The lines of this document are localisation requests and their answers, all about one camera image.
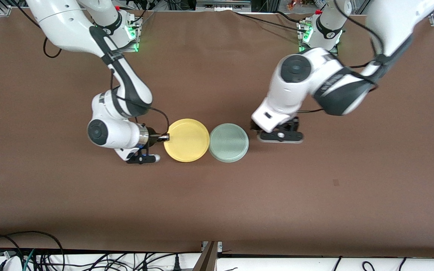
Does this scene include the long black base cable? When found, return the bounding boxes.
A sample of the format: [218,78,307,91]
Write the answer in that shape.
[234,11,305,31]

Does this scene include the pale green plate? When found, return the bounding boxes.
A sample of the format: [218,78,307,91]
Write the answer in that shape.
[209,123,249,163]

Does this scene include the white lower shelf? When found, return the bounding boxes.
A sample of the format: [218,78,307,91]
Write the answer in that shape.
[0,251,434,271]

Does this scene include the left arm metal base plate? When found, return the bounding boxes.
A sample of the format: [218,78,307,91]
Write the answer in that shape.
[298,21,339,57]

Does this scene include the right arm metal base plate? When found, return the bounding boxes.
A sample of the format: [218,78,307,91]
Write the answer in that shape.
[119,17,139,52]

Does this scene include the green cable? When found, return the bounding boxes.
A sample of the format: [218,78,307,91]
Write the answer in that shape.
[23,248,36,271]

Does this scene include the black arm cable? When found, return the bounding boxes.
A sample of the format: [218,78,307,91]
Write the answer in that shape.
[43,36,171,140]
[298,0,388,113]

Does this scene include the brown table cover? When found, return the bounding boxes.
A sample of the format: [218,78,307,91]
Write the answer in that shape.
[0,8,434,259]

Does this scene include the metal rail box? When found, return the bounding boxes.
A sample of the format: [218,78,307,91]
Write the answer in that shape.
[196,0,252,12]

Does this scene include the yellow plate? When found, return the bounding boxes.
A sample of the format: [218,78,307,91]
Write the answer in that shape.
[164,119,210,163]

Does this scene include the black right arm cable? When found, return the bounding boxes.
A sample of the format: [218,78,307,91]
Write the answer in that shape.
[43,36,171,140]

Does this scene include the aluminium profile post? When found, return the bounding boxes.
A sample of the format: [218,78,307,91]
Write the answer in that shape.
[194,241,223,271]

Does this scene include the black looped cable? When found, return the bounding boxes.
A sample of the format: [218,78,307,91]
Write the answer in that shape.
[0,231,65,271]

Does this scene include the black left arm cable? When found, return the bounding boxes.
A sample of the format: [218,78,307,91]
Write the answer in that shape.
[298,0,388,113]

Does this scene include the black cable bundle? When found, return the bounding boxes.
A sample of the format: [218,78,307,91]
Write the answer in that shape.
[36,251,173,271]

